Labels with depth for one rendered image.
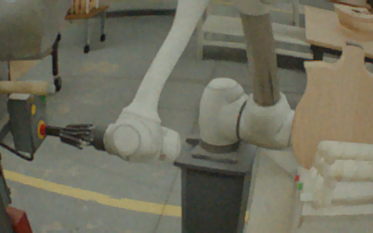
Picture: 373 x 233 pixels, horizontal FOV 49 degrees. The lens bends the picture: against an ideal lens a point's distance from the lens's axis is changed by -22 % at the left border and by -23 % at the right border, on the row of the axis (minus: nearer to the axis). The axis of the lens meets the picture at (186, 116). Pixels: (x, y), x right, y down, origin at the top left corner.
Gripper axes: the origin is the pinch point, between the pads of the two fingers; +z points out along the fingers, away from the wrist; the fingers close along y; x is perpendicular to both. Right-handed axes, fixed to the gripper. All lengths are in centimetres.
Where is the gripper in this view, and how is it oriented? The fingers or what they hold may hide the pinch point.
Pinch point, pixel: (54, 131)
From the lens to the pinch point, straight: 153.1
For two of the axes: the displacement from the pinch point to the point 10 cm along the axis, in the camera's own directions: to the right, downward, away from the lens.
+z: -9.9, -0.8, 1.5
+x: 0.1, -8.9, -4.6
